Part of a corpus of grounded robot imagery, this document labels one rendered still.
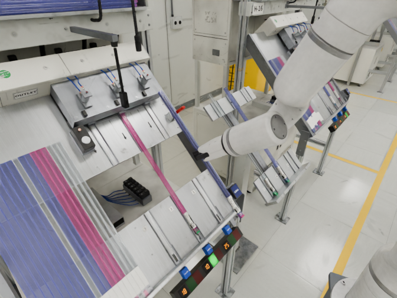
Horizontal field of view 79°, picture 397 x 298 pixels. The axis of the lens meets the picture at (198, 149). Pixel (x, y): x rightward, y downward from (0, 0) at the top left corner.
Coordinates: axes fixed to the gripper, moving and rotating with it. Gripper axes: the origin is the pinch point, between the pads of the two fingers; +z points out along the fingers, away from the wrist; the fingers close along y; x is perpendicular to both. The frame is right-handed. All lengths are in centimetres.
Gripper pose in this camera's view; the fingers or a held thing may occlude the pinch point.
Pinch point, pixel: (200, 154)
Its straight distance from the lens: 82.0
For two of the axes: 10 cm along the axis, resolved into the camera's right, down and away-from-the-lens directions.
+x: 4.6, 8.9, 0.9
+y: -6.7, 4.1, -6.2
